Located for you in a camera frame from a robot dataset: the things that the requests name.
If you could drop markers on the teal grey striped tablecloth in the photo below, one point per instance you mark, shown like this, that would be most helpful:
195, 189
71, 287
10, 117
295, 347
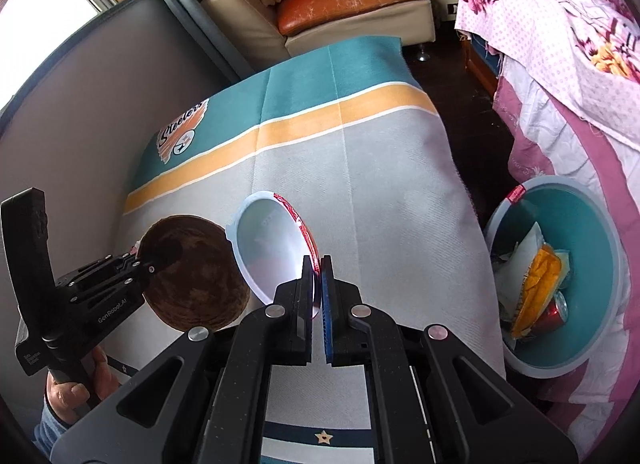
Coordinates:
350, 169

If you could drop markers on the orange snack packet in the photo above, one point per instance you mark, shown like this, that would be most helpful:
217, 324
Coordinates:
542, 279

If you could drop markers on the cream leather sofa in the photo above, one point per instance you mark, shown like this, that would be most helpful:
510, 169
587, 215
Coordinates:
240, 9

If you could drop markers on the teal plastic bin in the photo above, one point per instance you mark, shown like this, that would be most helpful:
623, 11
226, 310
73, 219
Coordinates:
585, 224

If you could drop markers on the brown round paper lid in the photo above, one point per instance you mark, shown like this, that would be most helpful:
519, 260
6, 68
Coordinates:
195, 274

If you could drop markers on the pink floral blanket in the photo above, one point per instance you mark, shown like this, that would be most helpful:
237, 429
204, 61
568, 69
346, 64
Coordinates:
550, 9

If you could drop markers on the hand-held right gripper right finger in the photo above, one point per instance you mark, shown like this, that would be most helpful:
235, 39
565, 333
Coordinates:
327, 314

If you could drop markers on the dark grey door frame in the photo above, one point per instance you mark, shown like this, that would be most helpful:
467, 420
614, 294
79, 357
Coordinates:
190, 19

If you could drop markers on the orange seat cushion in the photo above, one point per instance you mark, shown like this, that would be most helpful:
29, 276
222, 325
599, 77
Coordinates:
350, 1

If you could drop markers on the white paper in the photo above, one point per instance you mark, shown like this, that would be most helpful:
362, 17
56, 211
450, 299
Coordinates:
522, 264

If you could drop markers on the person's left forearm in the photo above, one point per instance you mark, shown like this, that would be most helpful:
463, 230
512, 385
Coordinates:
47, 433

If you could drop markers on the red soda can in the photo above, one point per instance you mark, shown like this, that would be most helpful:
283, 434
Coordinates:
552, 316

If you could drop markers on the person's left hand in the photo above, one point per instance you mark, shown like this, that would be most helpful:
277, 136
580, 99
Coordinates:
65, 396

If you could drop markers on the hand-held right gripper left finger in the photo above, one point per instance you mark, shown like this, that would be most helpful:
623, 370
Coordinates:
300, 304

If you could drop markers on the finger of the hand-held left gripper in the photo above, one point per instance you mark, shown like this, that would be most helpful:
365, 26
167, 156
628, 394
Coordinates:
125, 259
142, 270

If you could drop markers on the white bowl with red rim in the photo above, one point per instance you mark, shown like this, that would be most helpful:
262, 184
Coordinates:
265, 249

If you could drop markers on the window with wooden frame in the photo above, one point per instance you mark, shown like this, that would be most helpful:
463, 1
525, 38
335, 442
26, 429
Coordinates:
45, 9

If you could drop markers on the wooden bed frame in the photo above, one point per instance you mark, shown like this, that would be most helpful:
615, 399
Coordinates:
480, 66

